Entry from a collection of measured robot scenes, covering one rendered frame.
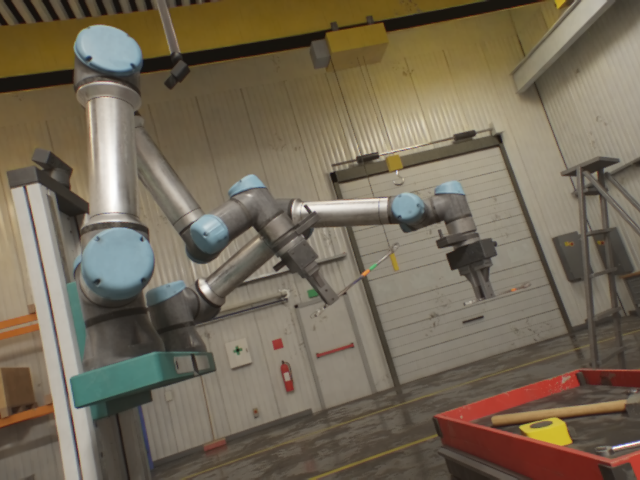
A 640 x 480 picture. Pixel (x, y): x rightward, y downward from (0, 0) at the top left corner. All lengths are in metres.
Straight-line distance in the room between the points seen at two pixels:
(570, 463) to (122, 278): 0.80
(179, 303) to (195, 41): 7.42
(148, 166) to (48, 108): 11.71
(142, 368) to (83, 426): 0.25
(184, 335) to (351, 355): 9.69
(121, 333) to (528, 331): 11.77
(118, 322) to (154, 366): 0.12
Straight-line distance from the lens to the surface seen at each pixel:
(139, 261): 1.01
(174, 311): 1.62
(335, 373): 11.15
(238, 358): 10.90
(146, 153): 1.26
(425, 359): 11.61
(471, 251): 1.46
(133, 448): 1.54
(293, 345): 11.11
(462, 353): 11.90
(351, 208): 1.40
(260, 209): 1.14
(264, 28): 8.99
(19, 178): 1.41
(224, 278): 1.69
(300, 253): 1.11
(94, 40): 1.19
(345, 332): 11.21
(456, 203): 1.48
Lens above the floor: 1.21
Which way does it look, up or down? 10 degrees up
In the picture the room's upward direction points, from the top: 16 degrees counter-clockwise
